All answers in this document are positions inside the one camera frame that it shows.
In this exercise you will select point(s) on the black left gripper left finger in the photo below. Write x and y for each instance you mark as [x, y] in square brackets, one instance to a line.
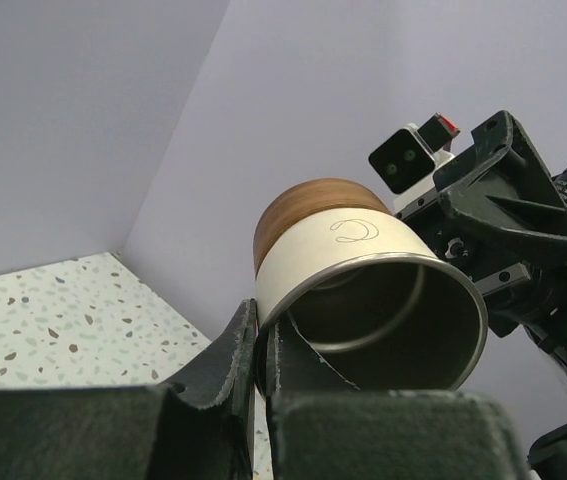
[196, 424]

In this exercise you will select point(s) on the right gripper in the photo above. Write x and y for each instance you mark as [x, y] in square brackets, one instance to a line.
[495, 214]

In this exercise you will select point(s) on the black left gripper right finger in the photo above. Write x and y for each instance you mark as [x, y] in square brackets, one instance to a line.
[321, 427]

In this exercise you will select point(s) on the steel cup front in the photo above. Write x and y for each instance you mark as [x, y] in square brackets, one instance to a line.
[364, 290]

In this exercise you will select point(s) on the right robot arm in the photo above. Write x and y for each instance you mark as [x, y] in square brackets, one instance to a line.
[563, 300]

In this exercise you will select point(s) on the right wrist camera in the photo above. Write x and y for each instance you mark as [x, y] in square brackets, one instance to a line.
[414, 153]

